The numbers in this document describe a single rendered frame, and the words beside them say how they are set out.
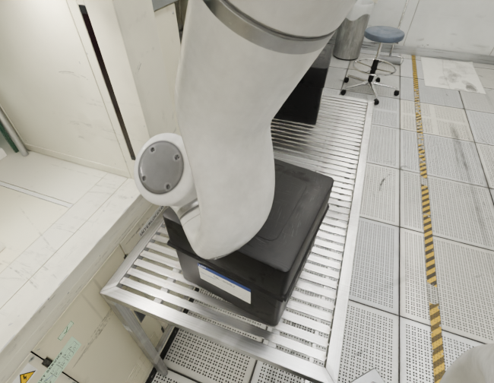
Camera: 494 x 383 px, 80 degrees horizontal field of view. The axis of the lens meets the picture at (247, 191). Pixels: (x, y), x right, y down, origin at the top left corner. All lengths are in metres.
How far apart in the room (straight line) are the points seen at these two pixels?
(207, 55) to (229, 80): 0.02
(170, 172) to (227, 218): 0.09
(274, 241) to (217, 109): 0.39
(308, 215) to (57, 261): 0.59
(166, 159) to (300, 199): 0.38
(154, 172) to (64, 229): 0.58
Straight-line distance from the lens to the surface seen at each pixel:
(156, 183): 0.35
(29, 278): 0.85
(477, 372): 0.35
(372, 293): 1.77
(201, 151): 0.25
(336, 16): 0.18
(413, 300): 1.84
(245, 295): 0.70
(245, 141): 0.25
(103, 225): 0.86
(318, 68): 1.27
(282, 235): 0.58
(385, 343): 1.68
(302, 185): 0.68
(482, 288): 2.08
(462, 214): 2.41
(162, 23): 0.91
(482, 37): 4.94
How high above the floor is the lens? 1.47
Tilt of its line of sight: 44 degrees down
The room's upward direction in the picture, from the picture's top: straight up
